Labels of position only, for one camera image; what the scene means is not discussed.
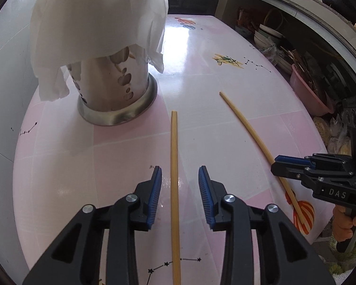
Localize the bamboo chopstick five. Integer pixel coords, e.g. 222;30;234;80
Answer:
219;91;311;232

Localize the bamboo chopstick four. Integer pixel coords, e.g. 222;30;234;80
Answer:
170;111;181;285

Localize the right forearm white sleeve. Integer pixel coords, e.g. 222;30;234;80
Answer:
327;235;356;275

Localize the person right hand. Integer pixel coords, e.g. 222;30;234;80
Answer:
333;205;356;242

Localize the pink plastic basin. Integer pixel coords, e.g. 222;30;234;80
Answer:
289;64;334;117

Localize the pink floral tablecloth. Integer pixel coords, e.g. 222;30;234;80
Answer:
13;15;326;284

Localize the stack of white bowls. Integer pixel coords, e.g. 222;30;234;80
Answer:
253;24;284;50

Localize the steel utensil holder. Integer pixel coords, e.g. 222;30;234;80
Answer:
67;44;157;126

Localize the white plastic bag liner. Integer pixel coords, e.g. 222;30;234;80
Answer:
30;0;168;101

